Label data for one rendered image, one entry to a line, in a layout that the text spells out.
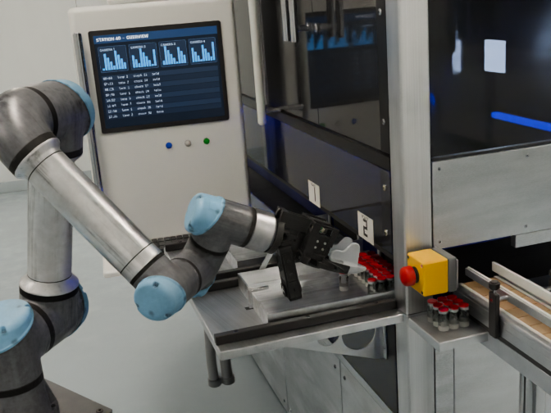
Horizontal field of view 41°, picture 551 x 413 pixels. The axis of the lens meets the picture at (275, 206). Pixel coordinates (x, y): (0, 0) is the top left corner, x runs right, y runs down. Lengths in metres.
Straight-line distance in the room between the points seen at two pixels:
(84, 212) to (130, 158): 1.13
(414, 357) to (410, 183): 0.39
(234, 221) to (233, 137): 1.13
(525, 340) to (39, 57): 5.88
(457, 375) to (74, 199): 0.93
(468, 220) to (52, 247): 0.84
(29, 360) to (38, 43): 5.54
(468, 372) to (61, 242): 0.92
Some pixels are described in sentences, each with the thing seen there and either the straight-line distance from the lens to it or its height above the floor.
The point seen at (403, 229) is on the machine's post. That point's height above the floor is 1.07.
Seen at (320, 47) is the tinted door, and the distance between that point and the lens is 1.88.
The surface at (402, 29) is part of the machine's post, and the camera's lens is 1.46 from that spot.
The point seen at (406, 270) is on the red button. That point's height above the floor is 1.01.
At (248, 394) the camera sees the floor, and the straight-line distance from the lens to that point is 3.10.
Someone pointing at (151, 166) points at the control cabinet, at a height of 1.05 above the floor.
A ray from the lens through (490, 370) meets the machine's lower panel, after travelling 1.77.
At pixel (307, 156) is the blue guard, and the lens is 2.03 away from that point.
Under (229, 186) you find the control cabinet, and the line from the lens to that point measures 2.44.
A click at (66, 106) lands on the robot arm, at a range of 1.39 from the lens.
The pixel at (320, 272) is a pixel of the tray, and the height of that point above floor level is 0.88.
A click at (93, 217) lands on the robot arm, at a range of 1.25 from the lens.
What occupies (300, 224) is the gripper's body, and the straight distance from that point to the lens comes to 1.35.
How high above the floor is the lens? 1.56
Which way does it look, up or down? 16 degrees down
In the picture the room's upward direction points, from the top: 4 degrees counter-clockwise
